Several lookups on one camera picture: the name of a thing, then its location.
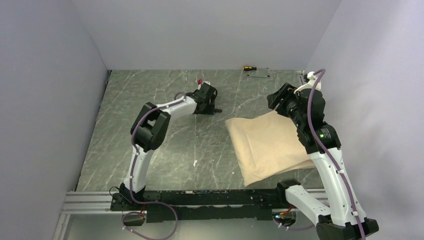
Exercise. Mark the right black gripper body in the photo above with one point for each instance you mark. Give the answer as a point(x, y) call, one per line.
point(288, 106)

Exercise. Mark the aluminium frame rail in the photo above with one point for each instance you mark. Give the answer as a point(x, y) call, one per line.
point(87, 215)

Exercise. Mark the flat metal wrench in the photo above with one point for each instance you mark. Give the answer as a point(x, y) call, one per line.
point(257, 76)

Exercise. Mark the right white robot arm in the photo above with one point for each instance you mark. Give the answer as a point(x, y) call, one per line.
point(343, 218)

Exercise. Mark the beige cloth wrap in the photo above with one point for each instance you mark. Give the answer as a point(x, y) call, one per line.
point(266, 146)

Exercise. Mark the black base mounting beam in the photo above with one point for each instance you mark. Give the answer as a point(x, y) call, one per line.
point(224, 204)

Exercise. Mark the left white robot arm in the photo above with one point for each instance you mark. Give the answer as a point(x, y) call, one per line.
point(149, 130)

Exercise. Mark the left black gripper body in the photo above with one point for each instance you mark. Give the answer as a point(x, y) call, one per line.
point(209, 108)

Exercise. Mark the yellow handled screwdriver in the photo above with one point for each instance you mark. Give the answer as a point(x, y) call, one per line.
point(253, 68)

